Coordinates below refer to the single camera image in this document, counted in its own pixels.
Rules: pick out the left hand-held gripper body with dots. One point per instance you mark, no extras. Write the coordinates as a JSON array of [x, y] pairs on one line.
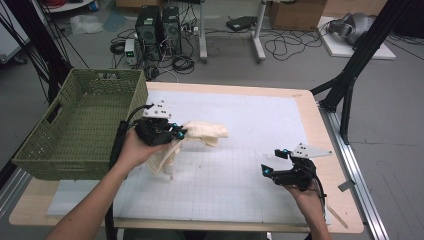
[[153, 131]]

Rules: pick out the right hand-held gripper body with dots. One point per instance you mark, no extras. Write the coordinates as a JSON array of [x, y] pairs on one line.
[[298, 173]]

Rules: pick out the cream egg print cloth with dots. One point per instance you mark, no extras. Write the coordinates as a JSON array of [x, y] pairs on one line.
[[206, 130]]

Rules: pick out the green woven basket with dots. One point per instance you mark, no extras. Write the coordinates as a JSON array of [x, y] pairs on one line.
[[86, 133]]

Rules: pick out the person's right hand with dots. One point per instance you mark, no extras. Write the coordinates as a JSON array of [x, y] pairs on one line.
[[306, 200]]

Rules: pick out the person's left hand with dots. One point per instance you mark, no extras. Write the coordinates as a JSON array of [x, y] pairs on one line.
[[136, 155]]

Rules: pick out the grey tape piece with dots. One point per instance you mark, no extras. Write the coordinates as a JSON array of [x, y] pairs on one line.
[[346, 185]]

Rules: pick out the white grid mat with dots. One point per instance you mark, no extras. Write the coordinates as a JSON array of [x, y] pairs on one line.
[[240, 116]]

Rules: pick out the thin wooden stick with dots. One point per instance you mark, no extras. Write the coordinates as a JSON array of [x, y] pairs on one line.
[[337, 216]]

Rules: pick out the small grey power supply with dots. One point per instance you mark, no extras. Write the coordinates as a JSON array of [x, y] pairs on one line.
[[130, 51]]

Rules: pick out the black computer tower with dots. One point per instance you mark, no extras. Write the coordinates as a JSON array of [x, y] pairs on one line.
[[171, 30], [148, 30]]

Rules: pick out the white desk leg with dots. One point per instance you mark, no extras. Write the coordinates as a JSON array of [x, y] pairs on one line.
[[202, 33], [258, 36]]

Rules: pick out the white floor board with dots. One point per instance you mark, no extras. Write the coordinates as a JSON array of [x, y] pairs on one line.
[[340, 50]]

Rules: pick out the black flat device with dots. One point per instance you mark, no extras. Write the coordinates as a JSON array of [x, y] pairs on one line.
[[240, 23]]

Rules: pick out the black metal stand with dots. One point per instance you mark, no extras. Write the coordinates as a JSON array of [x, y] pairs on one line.
[[40, 43], [360, 56]]

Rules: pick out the clear plastic bag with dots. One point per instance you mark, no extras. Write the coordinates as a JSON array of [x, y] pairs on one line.
[[86, 24]]

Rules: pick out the brown cardboard box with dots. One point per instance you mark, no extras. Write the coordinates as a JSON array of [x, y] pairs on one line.
[[296, 15]]

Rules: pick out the grey helmet-like device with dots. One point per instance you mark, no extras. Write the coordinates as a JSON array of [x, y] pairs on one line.
[[356, 26]]

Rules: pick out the aluminium rail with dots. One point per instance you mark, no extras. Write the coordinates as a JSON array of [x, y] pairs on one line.
[[13, 190], [356, 173]]

